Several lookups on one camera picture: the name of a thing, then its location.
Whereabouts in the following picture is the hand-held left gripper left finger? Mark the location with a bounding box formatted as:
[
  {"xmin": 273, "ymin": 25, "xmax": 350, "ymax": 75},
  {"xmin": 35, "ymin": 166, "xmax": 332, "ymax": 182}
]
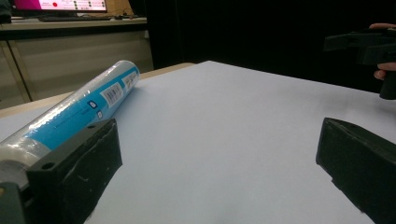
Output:
[{"xmin": 25, "ymin": 118, "xmax": 123, "ymax": 224}]

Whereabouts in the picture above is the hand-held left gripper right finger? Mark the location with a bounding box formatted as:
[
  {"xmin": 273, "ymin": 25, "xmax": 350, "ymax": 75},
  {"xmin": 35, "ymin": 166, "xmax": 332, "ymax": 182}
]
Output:
[{"xmin": 315, "ymin": 117, "xmax": 396, "ymax": 224}]

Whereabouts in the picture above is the black curtain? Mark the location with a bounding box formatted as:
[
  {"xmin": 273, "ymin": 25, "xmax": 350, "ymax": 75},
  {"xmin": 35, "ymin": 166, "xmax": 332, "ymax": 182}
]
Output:
[{"xmin": 129, "ymin": 0, "xmax": 396, "ymax": 94}]

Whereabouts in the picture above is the black keyboard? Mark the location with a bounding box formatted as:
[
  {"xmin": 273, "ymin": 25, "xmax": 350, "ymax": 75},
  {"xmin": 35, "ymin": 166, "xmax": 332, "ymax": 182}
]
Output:
[{"xmin": 37, "ymin": 15, "xmax": 113, "ymax": 22}]

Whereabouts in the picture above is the blue and clear roll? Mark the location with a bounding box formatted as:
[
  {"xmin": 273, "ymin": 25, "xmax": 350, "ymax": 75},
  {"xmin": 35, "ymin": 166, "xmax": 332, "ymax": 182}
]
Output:
[{"xmin": 0, "ymin": 60, "xmax": 141, "ymax": 189}]

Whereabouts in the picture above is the computer monitor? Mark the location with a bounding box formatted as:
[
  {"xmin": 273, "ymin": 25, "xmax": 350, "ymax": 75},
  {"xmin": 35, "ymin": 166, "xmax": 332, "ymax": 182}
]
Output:
[{"xmin": 12, "ymin": 0, "xmax": 108, "ymax": 13}]

